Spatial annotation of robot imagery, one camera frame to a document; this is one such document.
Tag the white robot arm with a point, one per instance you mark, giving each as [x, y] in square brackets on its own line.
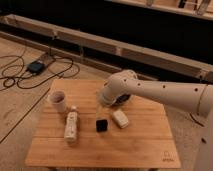
[194, 98]

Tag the black cube eraser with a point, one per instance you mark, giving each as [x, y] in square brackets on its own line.
[101, 125]

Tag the dark round bowl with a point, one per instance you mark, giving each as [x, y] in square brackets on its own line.
[122, 99]

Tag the white rectangular box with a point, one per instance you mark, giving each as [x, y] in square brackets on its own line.
[120, 118]

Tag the white paper cup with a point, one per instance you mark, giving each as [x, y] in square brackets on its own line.
[58, 100]

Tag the wooden table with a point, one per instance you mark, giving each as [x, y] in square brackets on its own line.
[146, 143]

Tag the white lying bottle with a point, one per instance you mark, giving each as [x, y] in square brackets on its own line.
[70, 132]

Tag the blue power adapter box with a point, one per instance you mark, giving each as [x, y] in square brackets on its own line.
[35, 67]

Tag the wooden shelf frame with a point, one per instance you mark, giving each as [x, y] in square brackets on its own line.
[169, 44]

